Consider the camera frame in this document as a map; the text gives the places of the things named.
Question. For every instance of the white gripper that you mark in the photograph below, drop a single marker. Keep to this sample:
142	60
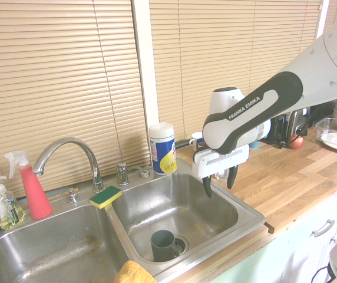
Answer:
224	160

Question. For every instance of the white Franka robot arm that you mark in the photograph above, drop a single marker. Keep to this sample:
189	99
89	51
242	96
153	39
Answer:
245	109

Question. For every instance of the stainless steel double sink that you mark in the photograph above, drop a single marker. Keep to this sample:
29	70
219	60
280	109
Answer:
171	200

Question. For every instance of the chrome sink soap knob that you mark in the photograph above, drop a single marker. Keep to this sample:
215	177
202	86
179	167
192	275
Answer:
72	196

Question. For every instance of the clear drinking glass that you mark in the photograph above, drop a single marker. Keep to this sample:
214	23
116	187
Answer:
221	176

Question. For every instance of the tall white mug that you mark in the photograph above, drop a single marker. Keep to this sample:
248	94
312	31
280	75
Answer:
195	138

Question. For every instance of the light blue cup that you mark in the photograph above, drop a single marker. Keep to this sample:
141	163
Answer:
254	144

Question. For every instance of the disinfecting wipes canister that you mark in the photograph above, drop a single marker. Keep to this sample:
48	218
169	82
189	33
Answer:
163	147

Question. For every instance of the red apple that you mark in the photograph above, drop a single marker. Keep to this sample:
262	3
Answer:
295	142

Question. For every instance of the dark grey mug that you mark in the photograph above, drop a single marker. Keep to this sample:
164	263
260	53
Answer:
162	246

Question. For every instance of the silver black toaster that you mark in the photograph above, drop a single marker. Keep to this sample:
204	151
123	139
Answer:
296	121

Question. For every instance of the clear plastic container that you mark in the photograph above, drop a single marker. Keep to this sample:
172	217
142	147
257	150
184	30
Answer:
323	129

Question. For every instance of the yellow green sponge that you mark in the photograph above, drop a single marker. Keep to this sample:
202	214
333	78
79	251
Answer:
105	198

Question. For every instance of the yellow dish cloth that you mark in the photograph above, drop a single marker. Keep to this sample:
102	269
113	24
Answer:
133	272

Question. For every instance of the beige window blind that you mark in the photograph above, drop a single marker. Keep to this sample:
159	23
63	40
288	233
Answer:
53	73
215	53

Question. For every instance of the chrome gooseneck faucet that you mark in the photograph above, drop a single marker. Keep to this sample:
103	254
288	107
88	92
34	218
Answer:
68	141

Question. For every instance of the red spray bottle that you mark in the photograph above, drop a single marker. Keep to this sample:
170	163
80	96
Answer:
34	191

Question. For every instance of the clear pump soap bottle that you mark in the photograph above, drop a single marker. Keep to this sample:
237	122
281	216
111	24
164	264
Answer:
9	212

